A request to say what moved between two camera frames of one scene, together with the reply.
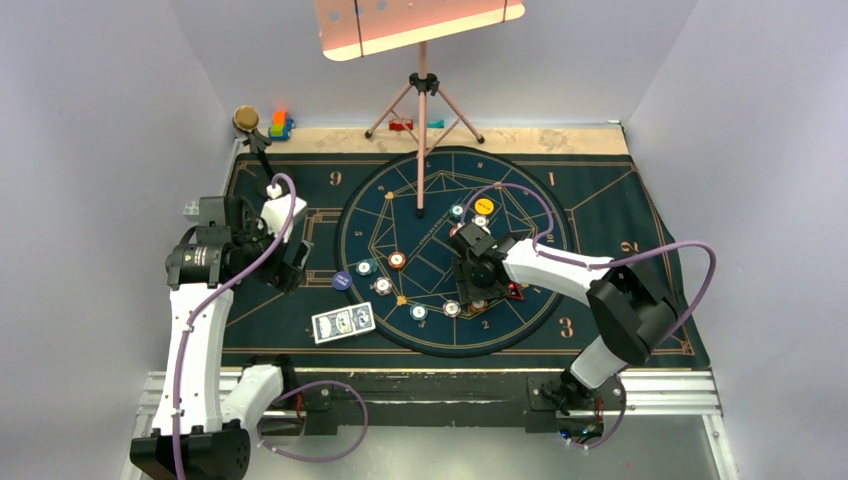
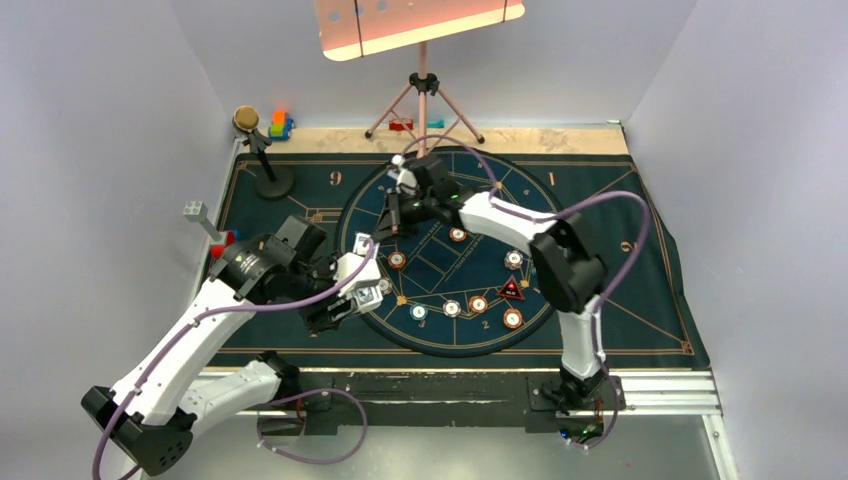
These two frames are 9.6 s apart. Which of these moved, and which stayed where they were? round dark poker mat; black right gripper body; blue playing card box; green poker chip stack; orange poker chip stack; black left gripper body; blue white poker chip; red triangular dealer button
Moved: blue playing card box; black left gripper body; black right gripper body
Stayed: blue white poker chip; round dark poker mat; red triangular dealer button; green poker chip stack; orange poker chip stack
